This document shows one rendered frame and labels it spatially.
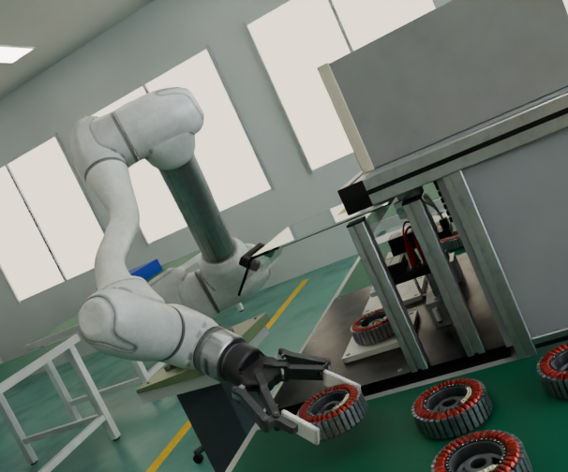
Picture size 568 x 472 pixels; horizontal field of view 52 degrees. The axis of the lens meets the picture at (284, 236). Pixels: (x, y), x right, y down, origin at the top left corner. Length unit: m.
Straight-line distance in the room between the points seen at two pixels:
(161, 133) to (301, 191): 4.84
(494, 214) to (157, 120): 0.80
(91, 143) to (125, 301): 0.55
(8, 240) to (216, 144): 3.21
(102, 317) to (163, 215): 5.96
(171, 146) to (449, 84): 0.69
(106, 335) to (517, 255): 0.65
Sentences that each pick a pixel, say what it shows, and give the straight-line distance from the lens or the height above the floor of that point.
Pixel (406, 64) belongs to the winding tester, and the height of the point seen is 1.26.
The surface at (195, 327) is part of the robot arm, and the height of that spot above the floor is 0.99.
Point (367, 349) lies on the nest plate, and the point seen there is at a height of 0.78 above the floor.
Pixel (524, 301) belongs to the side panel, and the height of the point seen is 0.84.
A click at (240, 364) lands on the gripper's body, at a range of 1.02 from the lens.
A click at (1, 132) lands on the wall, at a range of 8.01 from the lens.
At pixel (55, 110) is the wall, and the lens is 7.46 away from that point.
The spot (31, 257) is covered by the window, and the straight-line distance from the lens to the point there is 8.14.
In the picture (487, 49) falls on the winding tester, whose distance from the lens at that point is 1.04.
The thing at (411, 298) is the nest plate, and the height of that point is 0.78.
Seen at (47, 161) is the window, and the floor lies 2.39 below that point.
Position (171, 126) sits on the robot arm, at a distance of 1.42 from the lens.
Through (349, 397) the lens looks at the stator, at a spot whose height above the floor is 0.82.
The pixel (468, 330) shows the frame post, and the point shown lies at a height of 0.81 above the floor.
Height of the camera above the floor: 1.19
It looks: 7 degrees down
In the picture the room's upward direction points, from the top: 25 degrees counter-clockwise
